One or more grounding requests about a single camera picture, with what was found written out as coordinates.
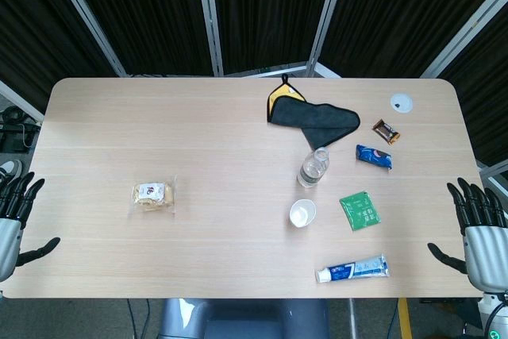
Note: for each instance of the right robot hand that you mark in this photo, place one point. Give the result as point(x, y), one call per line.
point(486, 251)

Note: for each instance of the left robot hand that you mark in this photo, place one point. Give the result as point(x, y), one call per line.
point(10, 232)

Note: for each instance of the transparent plastic water bottle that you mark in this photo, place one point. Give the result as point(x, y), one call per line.
point(311, 172)

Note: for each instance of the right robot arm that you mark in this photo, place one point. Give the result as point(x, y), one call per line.
point(490, 309)

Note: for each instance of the small white paper cup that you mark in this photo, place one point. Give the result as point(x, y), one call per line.
point(302, 212)

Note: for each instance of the gray white shoe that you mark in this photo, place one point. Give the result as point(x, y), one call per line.
point(10, 167)

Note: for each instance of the black floor equipment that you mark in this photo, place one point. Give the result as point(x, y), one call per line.
point(14, 132)

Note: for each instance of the blue white toothpaste tube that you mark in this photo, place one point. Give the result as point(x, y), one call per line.
point(357, 268)

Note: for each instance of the green tea sachet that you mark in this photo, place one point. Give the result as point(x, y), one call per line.
point(359, 210)

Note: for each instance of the pastry in clear bag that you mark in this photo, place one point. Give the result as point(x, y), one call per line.
point(152, 196)

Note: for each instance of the blue snack packet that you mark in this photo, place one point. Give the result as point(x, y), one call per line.
point(373, 156)

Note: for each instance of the white table leg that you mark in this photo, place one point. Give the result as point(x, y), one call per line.
point(352, 319)

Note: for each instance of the brown snack bar wrapper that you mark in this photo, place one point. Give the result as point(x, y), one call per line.
point(386, 131)

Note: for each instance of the dark screen panel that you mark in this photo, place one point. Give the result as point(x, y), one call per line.
point(270, 9)
point(397, 9)
point(147, 9)
point(31, 17)

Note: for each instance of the gray cloth with yellow edge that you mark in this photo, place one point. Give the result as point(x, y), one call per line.
point(313, 116)

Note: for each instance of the gray robot torso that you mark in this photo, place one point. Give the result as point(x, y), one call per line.
point(238, 323)

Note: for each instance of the white screen frame post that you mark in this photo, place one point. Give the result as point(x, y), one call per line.
point(85, 17)
point(209, 17)
point(464, 33)
point(494, 172)
point(20, 101)
point(327, 17)

